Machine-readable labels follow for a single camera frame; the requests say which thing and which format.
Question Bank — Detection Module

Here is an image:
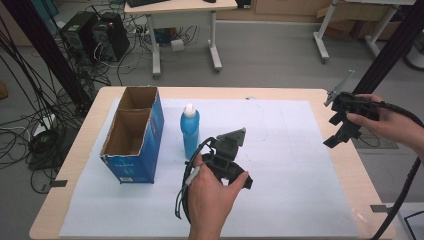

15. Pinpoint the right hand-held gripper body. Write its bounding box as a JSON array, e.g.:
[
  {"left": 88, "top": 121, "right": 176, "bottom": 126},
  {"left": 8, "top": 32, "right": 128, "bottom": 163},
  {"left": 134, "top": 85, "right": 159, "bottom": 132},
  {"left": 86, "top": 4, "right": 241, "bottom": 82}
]
[{"left": 324, "top": 69, "right": 381, "bottom": 141}]

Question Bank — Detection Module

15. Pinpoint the black keyboard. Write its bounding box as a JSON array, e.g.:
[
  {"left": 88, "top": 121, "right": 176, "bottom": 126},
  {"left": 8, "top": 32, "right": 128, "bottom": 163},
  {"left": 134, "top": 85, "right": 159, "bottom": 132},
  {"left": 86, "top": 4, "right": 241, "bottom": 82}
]
[{"left": 126, "top": 0, "right": 171, "bottom": 9}]

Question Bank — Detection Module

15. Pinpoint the white power adapter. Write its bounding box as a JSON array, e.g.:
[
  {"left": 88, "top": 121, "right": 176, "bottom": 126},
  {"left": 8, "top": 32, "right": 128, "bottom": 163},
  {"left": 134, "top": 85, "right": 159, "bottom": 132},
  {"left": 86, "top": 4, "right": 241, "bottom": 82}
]
[{"left": 170, "top": 38, "right": 186, "bottom": 53}]

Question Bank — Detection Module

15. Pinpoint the white table frame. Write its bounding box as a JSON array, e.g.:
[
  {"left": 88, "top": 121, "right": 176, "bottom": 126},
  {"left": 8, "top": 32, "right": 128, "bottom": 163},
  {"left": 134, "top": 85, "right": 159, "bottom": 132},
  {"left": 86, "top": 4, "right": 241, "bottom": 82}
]
[{"left": 312, "top": 0, "right": 418, "bottom": 65}]

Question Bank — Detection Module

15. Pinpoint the wooden desk with white legs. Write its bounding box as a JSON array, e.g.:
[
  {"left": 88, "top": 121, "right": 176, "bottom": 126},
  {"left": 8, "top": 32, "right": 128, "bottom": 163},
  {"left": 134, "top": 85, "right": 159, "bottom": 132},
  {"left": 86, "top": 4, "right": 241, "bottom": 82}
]
[{"left": 123, "top": 0, "right": 239, "bottom": 80}]

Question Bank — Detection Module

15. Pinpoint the black computer tower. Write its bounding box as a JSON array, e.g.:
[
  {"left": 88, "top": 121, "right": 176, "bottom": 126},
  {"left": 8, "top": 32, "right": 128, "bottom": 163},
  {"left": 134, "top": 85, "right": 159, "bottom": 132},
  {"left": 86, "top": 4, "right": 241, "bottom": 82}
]
[
  {"left": 91, "top": 12, "right": 131, "bottom": 63},
  {"left": 59, "top": 11, "right": 100, "bottom": 65}
]

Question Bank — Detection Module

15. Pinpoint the white table mat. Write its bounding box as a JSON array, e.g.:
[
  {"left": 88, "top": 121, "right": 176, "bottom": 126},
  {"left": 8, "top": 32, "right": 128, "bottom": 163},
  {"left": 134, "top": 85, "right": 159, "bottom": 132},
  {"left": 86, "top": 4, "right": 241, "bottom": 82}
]
[{"left": 59, "top": 97, "right": 360, "bottom": 239}]

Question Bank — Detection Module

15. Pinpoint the right hand-held gripper cable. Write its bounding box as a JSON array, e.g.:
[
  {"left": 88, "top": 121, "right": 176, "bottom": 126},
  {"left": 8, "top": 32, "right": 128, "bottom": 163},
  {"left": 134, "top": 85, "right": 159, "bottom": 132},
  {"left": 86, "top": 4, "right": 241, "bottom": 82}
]
[{"left": 369, "top": 100, "right": 424, "bottom": 240}]

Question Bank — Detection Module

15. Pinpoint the person's right hand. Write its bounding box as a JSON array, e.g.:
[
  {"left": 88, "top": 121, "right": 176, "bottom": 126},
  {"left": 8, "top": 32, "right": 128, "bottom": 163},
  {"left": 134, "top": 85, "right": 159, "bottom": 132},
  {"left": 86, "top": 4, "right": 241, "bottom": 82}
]
[{"left": 346, "top": 93, "right": 416, "bottom": 152}]

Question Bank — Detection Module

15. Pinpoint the blue bottle with white cap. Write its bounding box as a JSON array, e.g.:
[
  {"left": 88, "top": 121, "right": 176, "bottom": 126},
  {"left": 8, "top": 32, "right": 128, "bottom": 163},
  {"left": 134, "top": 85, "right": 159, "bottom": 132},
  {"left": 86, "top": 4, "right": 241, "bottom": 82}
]
[{"left": 179, "top": 103, "right": 201, "bottom": 161}]

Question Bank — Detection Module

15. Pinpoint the person's left hand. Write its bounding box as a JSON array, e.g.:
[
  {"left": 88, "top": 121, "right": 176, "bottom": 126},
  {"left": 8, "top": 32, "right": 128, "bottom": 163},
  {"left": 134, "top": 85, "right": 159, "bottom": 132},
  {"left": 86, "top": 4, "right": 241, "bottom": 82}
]
[{"left": 186, "top": 153, "right": 250, "bottom": 232}]

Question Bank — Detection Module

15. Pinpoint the black metal stand post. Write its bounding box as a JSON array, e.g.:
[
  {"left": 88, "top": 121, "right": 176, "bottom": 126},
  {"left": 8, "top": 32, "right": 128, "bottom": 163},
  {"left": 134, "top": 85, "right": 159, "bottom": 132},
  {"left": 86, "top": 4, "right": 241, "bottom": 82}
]
[
  {"left": 2, "top": 0, "right": 94, "bottom": 113},
  {"left": 352, "top": 0, "right": 424, "bottom": 96}
]

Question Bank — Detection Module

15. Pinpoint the bundle of black floor cables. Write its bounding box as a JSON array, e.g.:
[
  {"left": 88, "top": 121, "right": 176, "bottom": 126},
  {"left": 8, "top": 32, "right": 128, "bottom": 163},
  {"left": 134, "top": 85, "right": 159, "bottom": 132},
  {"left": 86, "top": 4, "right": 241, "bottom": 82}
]
[{"left": 0, "top": 13, "right": 113, "bottom": 195}]

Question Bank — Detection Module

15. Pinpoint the blue cardboard box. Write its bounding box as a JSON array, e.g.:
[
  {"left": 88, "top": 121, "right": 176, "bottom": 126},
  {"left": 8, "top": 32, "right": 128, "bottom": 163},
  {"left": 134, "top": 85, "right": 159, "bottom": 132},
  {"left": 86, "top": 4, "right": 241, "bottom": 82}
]
[{"left": 99, "top": 86, "right": 166, "bottom": 185}]

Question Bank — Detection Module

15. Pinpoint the white power strip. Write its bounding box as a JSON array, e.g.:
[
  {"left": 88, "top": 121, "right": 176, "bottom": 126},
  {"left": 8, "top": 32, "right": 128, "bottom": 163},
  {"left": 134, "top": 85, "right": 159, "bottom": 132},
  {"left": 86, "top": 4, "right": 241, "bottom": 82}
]
[{"left": 32, "top": 113, "right": 58, "bottom": 138}]

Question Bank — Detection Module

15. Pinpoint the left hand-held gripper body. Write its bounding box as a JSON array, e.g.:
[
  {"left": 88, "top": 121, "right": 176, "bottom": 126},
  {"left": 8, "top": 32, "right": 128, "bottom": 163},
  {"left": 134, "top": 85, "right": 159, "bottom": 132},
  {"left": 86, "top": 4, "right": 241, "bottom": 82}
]
[{"left": 200, "top": 127, "right": 254, "bottom": 190}]

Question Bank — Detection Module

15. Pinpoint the white cable label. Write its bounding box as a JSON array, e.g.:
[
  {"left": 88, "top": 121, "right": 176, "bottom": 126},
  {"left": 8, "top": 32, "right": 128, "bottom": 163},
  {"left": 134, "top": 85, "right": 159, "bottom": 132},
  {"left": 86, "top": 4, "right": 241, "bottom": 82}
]
[{"left": 184, "top": 165, "right": 202, "bottom": 187}]

